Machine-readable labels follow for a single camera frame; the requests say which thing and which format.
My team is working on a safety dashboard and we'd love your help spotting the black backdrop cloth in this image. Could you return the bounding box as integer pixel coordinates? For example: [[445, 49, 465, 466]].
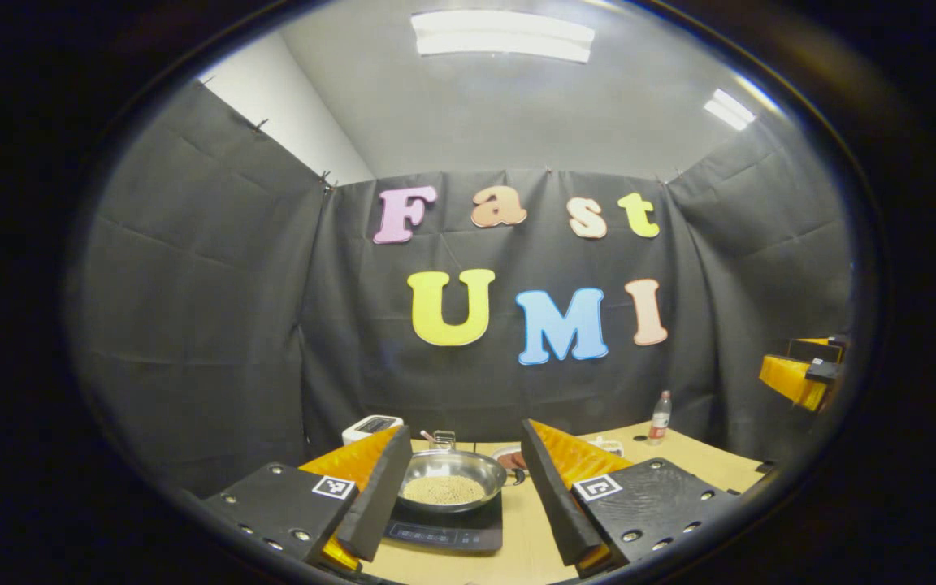
[[78, 81, 855, 496]]

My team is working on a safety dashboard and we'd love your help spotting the black induction cooktop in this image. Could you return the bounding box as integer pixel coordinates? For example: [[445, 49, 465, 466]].
[[383, 487, 505, 555]]

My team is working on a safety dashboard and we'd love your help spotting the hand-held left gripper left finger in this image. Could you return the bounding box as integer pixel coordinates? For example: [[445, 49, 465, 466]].
[[200, 424, 414, 579]]

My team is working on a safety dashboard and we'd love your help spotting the small ceiling light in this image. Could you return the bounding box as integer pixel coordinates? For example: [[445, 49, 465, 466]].
[[704, 88, 757, 131]]

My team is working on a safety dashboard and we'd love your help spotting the clear plastic water bottle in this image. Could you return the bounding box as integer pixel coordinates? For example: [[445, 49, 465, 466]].
[[648, 390, 673, 446]]

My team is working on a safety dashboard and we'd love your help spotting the long ceiling light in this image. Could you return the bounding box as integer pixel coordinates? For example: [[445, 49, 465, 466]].
[[411, 10, 596, 64]]

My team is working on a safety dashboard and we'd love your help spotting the white toaster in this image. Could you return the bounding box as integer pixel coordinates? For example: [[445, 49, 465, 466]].
[[342, 414, 405, 446]]

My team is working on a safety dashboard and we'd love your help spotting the steel pot with black handles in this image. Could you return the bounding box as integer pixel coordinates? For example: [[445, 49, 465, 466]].
[[397, 449, 527, 514]]

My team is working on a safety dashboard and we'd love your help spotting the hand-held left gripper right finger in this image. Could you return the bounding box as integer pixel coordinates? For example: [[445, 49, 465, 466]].
[[521, 418, 741, 579]]

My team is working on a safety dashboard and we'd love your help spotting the pile of soybeans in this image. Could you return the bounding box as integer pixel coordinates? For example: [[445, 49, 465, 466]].
[[403, 475, 488, 506]]

